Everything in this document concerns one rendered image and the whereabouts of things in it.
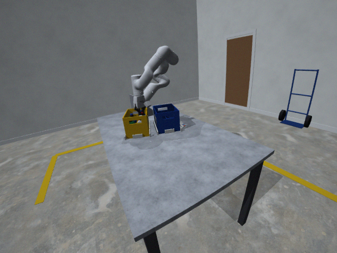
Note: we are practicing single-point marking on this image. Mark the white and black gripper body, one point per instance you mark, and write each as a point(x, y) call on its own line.
point(136, 101)

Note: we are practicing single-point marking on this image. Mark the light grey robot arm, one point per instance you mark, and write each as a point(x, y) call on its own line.
point(162, 58)

